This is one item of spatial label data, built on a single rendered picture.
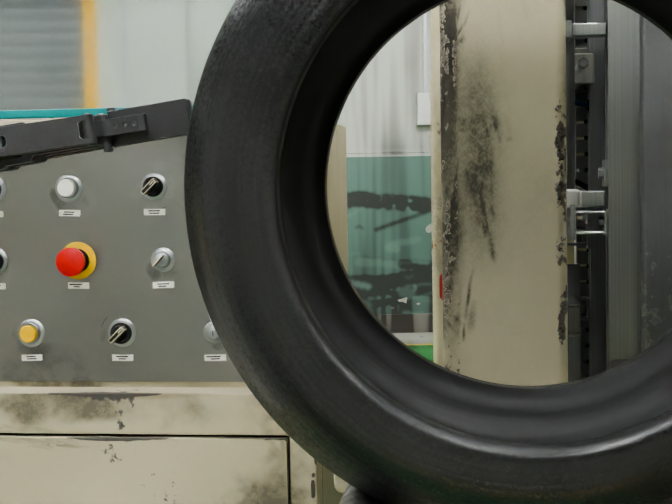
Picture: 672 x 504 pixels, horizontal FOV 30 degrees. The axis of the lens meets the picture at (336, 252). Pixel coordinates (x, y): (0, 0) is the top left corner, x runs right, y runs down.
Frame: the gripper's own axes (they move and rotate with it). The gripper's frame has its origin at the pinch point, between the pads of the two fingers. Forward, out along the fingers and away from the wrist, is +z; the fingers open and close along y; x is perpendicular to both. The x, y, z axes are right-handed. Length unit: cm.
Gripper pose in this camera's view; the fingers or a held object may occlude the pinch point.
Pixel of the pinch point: (151, 122)
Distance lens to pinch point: 108.3
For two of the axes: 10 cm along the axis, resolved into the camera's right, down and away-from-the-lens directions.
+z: 9.8, -1.5, -1.3
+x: 1.5, 9.9, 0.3
